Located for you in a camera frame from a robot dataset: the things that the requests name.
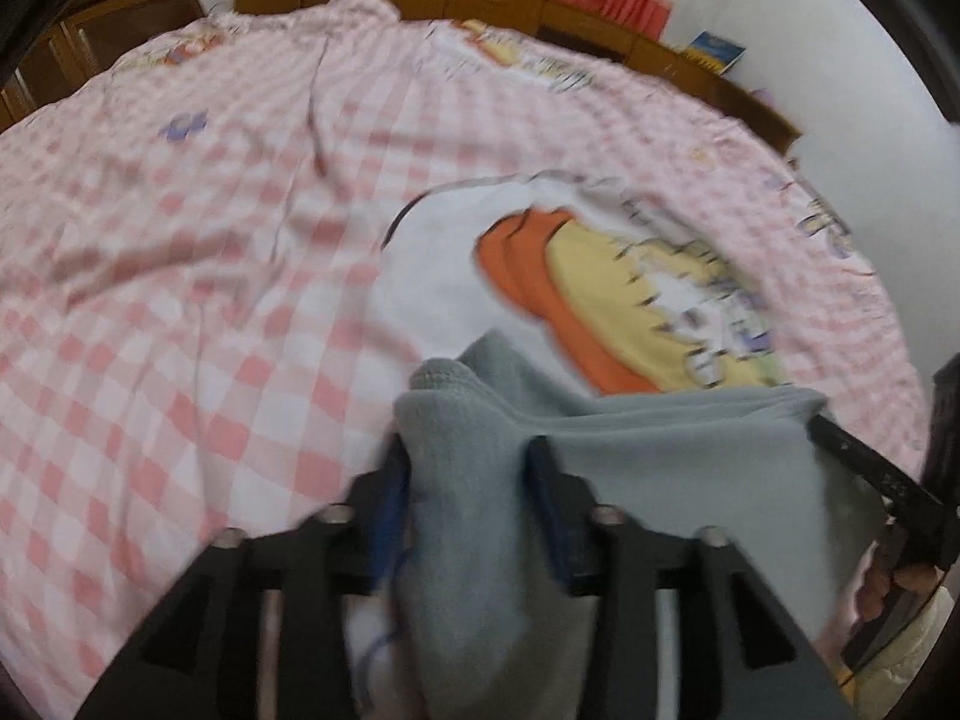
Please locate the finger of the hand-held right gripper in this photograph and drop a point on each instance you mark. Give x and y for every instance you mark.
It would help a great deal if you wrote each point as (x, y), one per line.
(877, 472)

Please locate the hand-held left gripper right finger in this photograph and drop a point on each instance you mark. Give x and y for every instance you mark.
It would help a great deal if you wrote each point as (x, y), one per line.
(600, 562)

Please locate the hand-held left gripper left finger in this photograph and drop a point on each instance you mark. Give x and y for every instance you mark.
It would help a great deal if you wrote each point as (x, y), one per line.
(330, 570)

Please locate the grey pants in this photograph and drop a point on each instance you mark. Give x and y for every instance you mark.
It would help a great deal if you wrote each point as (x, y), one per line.
(675, 465)

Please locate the person's right hand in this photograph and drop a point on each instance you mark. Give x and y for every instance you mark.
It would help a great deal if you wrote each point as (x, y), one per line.
(892, 585)

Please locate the pink checked printed blanket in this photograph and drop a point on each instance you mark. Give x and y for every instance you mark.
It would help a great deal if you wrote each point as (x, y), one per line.
(225, 255)

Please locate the blue book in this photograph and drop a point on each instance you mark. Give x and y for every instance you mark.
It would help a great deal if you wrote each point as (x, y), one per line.
(716, 51)

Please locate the wooden headboard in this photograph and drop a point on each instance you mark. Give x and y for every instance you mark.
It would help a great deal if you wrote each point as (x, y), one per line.
(525, 11)

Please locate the wooden wardrobe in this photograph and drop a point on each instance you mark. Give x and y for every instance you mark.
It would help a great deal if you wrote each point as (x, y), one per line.
(82, 30)

